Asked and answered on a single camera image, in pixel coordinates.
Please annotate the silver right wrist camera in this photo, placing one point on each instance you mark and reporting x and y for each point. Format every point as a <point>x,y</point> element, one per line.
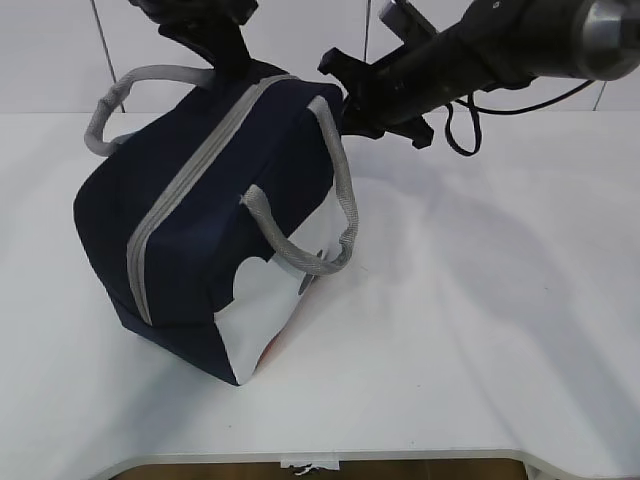
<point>405,21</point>

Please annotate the white tape on table edge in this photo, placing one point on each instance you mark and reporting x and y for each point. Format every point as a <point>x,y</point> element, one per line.
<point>307,461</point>

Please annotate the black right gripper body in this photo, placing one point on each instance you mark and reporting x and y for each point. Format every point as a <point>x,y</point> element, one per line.
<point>393,94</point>

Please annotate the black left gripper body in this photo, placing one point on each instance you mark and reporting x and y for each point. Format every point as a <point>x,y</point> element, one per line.
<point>178,11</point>

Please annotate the navy and white lunch bag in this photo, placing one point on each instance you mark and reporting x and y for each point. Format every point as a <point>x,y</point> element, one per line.
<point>217,203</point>

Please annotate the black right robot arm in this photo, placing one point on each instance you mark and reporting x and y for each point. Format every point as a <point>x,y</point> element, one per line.
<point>495,45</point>

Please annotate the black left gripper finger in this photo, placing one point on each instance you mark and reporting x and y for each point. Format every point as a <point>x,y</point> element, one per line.
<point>217,40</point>

